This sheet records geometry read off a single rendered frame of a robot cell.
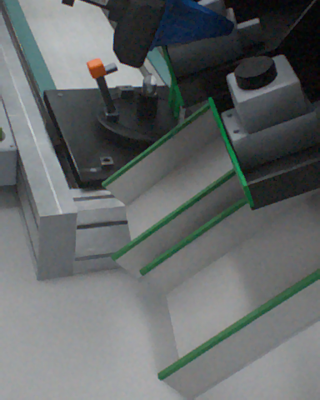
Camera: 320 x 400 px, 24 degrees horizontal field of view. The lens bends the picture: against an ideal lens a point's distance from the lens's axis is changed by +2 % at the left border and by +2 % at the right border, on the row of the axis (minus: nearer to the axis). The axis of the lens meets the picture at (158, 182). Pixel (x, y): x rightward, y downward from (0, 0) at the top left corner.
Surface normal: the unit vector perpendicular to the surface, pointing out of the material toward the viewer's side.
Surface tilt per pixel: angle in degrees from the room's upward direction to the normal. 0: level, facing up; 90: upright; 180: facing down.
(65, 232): 90
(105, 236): 90
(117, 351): 0
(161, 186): 45
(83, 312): 0
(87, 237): 90
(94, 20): 0
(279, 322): 90
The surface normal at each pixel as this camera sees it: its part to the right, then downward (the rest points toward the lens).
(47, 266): 0.31, 0.57
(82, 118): 0.11, -0.82
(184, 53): 0.02, 0.61
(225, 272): -0.62, -0.59
